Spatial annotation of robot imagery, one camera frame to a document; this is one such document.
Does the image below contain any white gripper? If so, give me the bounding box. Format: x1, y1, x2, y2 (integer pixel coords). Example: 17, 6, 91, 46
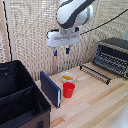
46, 28, 81, 57

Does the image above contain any white bowl with yellow food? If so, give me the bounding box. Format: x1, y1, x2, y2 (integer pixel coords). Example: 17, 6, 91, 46
60, 71, 77, 85

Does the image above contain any black wire oven tray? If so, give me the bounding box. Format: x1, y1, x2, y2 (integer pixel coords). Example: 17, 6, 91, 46
92, 52, 128, 76

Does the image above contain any open oven door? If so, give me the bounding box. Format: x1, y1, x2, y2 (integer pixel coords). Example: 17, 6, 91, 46
79, 64, 112, 86

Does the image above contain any woven bamboo screen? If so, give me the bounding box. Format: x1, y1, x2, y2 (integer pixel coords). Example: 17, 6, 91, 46
0, 0, 128, 82

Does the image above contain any dark blue book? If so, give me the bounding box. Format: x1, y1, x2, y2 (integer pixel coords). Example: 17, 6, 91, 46
39, 70, 62, 109

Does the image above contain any red plastic cup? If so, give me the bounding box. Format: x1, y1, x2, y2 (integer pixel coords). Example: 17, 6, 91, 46
62, 81, 76, 99

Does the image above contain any black dish rack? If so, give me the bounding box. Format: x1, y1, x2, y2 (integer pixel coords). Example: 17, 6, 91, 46
92, 37, 128, 80

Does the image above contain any black vertical pole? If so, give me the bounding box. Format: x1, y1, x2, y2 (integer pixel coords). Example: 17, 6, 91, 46
1, 0, 14, 62

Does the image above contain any black fabric storage box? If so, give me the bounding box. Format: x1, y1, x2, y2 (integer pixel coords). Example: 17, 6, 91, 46
0, 59, 52, 128

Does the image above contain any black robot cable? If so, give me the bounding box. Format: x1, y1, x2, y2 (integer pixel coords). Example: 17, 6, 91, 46
79, 7, 128, 36

